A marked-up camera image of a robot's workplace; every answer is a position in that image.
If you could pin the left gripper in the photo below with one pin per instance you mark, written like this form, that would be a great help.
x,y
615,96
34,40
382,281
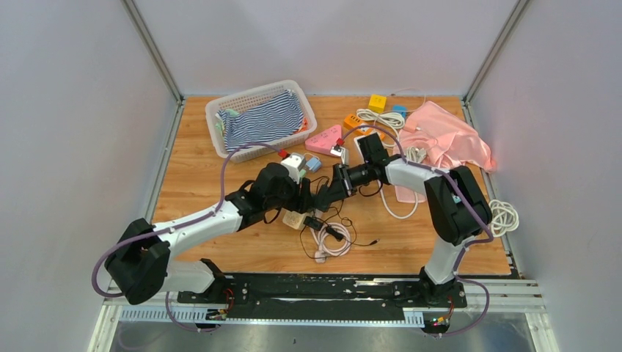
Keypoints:
x,y
301,202

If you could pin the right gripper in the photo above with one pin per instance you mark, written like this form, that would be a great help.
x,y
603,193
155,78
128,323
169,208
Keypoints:
x,y
341,185

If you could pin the beige wooden cube socket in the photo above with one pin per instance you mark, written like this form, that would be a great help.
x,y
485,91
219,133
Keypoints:
x,y
294,220

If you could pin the blue plug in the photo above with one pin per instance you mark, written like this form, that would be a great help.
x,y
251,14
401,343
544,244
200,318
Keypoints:
x,y
313,164

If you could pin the white power strip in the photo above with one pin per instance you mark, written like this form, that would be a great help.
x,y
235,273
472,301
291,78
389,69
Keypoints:
x,y
360,143

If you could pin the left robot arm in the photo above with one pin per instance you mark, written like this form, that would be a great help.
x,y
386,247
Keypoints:
x,y
143,263

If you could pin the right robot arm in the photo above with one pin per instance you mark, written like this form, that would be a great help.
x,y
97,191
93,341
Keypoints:
x,y
459,212

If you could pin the yellow cube socket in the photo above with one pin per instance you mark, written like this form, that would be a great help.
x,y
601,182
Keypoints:
x,y
377,103

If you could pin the small blue cube socket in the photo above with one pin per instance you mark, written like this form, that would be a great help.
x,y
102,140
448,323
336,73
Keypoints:
x,y
401,110

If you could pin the pink triangular power strip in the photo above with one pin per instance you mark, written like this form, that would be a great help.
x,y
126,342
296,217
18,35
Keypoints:
x,y
324,141

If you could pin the orange power strip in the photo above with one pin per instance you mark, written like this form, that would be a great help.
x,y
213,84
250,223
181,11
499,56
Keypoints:
x,y
360,127

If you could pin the blue white striped cloth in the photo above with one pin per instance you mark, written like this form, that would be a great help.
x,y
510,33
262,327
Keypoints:
x,y
277,118

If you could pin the white plastic basket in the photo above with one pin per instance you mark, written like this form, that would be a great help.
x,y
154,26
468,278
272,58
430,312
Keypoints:
x,y
242,101

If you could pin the pink cloth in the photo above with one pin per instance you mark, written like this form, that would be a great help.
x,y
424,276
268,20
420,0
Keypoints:
x,y
448,141

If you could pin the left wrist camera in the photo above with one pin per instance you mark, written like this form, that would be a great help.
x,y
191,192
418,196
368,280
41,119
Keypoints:
x,y
294,163

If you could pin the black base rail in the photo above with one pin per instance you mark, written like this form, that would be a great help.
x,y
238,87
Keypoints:
x,y
358,297

